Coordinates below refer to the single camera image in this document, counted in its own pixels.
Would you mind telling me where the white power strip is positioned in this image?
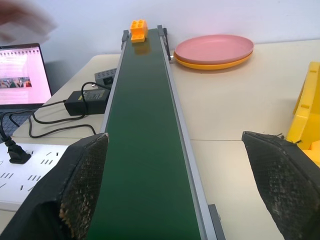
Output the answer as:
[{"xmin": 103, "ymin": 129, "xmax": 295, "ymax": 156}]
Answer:
[{"xmin": 0, "ymin": 142, "xmax": 72, "ymax": 212}]

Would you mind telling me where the green conveyor belt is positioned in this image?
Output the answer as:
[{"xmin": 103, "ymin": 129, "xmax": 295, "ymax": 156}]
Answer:
[{"xmin": 86, "ymin": 24, "xmax": 227, "ymax": 240}]

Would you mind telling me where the blurred person hand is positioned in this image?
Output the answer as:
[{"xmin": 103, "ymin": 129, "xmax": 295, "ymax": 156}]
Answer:
[{"xmin": 0, "ymin": 0, "xmax": 60, "ymax": 45}]

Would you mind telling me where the black power plug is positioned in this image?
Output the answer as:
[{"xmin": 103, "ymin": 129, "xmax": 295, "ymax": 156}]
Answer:
[{"xmin": 4, "ymin": 136, "xmax": 32, "ymax": 165}]

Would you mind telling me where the grey control box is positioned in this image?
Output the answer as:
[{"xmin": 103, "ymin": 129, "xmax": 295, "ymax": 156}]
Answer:
[{"xmin": 93, "ymin": 67, "xmax": 118, "ymax": 88}]

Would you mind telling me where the black power adapter brick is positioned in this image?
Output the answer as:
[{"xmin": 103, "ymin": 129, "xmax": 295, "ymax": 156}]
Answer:
[{"xmin": 64, "ymin": 88, "xmax": 111, "ymax": 117}]

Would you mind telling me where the yellow plastic plate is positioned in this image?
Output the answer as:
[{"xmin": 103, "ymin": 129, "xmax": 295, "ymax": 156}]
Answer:
[{"xmin": 173, "ymin": 51, "xmax": 255, "ymax": 71}]

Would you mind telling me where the open laptop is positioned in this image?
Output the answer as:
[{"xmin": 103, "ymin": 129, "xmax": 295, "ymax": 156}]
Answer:
[{"xmin": 0, "ymin": 42, "xmax": 53, "ymax": 137}]

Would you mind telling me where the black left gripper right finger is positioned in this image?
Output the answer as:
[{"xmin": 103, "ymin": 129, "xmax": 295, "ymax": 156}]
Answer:
[{"xmin": 241, "ymin": 130, "xmax": 320, "ymax": 240}]

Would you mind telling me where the pink plastic plate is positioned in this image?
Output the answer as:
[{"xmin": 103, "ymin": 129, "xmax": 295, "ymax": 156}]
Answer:
[{"xmin": 174, "ymin": 34, "xmax": 255, "ymax": 63}]

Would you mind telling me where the yellow plastic bin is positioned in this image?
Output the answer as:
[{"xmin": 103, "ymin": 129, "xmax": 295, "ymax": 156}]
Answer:
[{"xmin": 285, "ymin": 61, "xmax": 320, "ymax": 168}]

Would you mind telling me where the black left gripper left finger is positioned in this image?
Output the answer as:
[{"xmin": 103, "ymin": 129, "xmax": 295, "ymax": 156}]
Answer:
[{"xmin": 0, "ymin": 132, "xmax": 110, "ymax": 240}]

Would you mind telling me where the orange toy building block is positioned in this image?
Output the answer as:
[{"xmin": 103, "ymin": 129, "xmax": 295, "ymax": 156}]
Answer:
[{"xmin": 129, "ymin": 19, "xmax": 148, "ymax": 44}]

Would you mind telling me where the black power cable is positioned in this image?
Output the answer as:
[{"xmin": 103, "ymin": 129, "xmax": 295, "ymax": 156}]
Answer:
[{"xmin": 0, "ymin": 81, "xmax": 107, "ymax": 141}]

